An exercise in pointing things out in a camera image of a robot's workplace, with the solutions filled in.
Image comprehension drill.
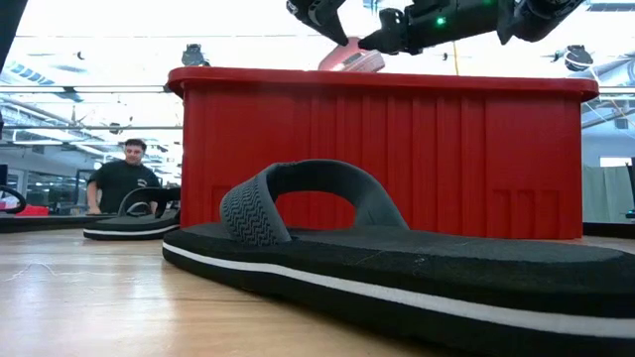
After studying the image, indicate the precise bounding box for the red plastic bin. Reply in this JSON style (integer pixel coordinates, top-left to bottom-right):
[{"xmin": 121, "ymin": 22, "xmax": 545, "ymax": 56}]
[{"xmin": 167, "ymin": 65, "xmax": 600, "ymax": 241}]

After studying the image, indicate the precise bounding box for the black ring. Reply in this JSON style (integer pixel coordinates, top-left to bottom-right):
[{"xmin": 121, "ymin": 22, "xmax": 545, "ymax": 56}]
[{"xmin": 0, "ymin": 184, "xmax": 27, "ymax": 215}]

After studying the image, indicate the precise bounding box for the red flat object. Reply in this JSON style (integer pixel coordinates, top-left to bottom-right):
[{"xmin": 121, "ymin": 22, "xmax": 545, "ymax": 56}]
[{"xmin": 13, "ymin": 204, "xmax": 51, "ymax": 218}]

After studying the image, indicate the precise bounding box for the person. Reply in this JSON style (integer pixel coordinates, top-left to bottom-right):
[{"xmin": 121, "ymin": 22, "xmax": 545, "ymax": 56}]
[{"xmin": 85, "ymin": 138, "xmax": 163, "ymax": 216}]

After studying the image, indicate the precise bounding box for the black flip-flop white-striped sole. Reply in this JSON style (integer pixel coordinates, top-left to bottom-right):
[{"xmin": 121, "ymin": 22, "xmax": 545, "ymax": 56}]
[
  {"xmin": 82, "ymin": 186, "xmax": 183, "ymax": 243},
  {"xmin": 162, "ymin": 158, "xmax": 635, "ymax": 357}
]

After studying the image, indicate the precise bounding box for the black hanging ceiling lamp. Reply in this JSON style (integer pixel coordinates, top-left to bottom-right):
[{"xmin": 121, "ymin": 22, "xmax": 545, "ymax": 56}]
[
  {"xmin": 564, "ymin": 44, "xmax": 595, "ymax": 73},
  {"xmin": 181, "ymin": 43, "xmax": 209, "ymax": 68}
]

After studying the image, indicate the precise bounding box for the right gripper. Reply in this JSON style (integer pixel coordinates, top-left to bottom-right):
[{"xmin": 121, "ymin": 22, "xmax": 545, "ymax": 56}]
[{"xmin": 357, "ymin": 0, "xmax": 502, "ymax": 55}]

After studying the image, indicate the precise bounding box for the pink slide sandal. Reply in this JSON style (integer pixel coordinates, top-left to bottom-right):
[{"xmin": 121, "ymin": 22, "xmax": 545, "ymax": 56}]
[{"xmin": 317, "ymin": 36, "xmax": 387, "ymax": 73}]

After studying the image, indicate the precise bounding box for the grey fabric partition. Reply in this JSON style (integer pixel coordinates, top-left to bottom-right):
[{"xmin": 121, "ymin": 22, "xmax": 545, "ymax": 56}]
[{"xmin": 582, "ymin": 166, "xmax": 635, "ymax": 223}]

